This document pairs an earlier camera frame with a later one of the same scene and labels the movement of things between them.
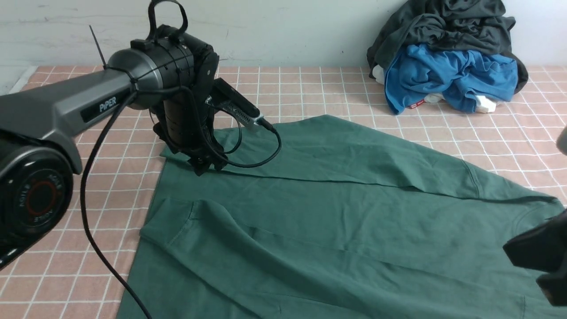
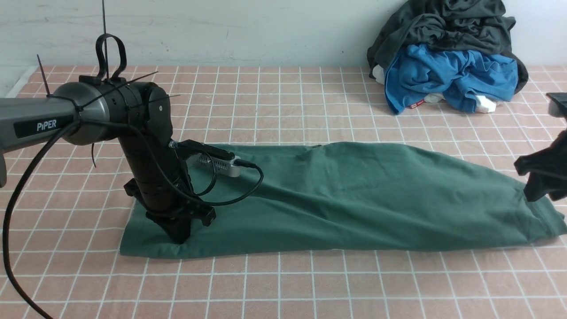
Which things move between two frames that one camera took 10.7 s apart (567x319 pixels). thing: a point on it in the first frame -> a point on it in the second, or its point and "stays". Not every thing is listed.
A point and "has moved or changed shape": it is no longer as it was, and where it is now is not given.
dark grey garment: [474, 27] stays
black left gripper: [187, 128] -> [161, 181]
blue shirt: [460, 78] stays
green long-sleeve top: [329, 217] has moved or changed shape
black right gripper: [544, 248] -> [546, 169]
